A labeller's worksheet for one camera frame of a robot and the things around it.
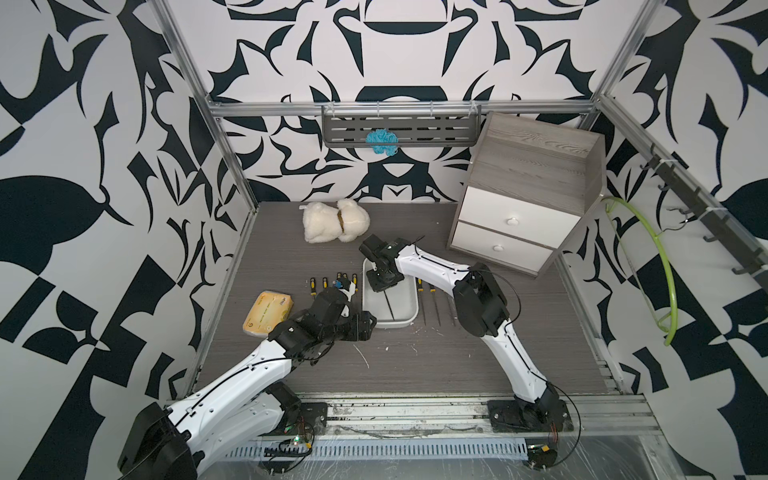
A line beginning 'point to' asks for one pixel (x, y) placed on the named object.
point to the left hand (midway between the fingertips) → (364, 314)
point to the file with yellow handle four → (346, 281)
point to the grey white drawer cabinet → (526, 190)
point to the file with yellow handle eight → (313, 286)
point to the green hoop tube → (671, 268)
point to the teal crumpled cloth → (383, 136)
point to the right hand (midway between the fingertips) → (379, 279)
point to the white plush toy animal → (325, 223)
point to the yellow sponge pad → (269, 308)
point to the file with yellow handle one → (389, 304)
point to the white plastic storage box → (395, 307)
